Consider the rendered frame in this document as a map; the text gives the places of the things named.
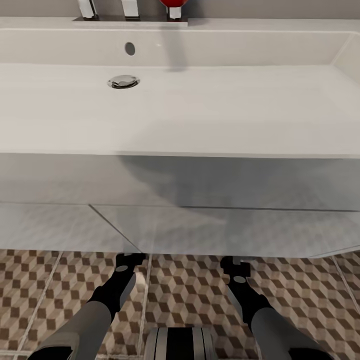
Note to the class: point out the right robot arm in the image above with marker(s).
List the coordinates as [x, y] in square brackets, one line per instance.
[277, 337]

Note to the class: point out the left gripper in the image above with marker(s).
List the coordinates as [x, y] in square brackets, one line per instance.
[136, 258]

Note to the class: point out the furniture sink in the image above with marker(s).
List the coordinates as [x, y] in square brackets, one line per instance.
[219, 136]

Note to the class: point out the robot trunk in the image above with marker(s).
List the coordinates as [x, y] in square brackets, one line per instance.
[180, 343]

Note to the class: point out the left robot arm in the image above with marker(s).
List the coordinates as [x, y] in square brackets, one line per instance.
[81, 337]

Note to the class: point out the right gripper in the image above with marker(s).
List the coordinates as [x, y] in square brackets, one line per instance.
[228, 267]

